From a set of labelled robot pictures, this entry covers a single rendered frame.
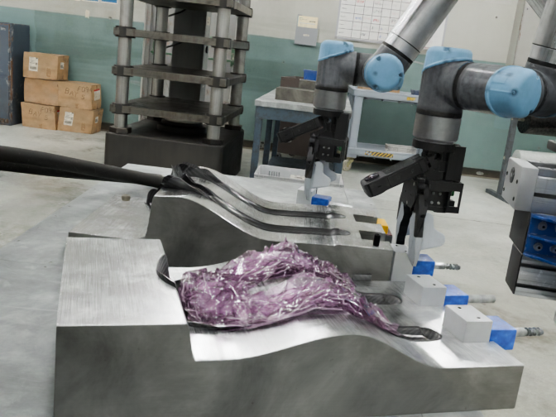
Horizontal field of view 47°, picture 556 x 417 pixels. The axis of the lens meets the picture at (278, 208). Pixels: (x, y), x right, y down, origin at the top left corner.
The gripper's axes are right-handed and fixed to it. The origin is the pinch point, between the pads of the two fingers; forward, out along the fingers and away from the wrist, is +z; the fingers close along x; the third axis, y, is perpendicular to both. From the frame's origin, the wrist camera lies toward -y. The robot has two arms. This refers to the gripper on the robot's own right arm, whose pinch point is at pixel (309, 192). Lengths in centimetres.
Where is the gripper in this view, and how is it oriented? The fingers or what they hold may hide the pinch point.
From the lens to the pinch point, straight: 154.2
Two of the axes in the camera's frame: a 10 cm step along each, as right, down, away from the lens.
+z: -1.1, 9.7, 2.4
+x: 2.7, -2.0, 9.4
